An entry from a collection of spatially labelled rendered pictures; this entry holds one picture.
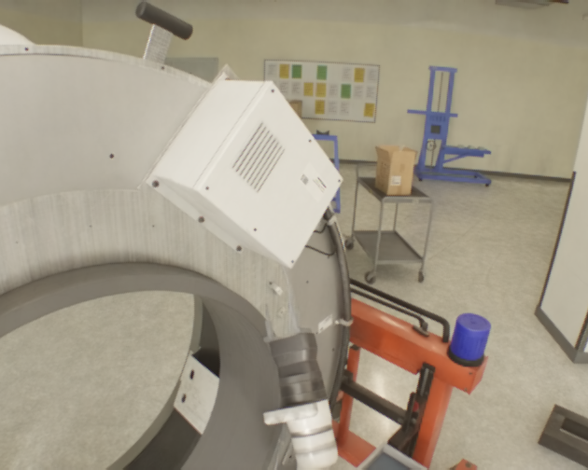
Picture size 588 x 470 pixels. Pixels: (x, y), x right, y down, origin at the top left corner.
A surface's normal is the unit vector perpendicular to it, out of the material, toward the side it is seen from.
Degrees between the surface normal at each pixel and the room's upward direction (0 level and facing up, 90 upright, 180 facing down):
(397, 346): 90
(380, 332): 90
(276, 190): 90
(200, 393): 63
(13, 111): 90
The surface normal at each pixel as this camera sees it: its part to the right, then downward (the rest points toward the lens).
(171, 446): -0.37, -0.62
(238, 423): -0.62, -0.13
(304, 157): 0.73, 0.27
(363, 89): -0.07, 0.36
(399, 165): 0.22, 0.38
